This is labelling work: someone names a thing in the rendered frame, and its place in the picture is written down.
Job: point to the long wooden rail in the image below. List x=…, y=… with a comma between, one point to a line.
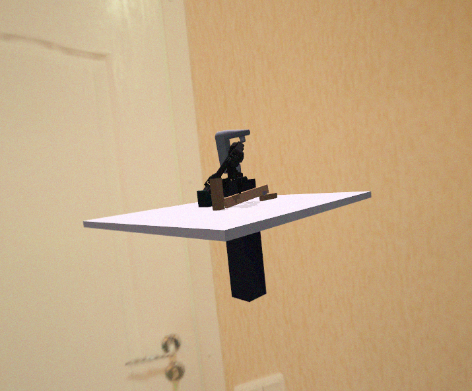
x=245, y=196

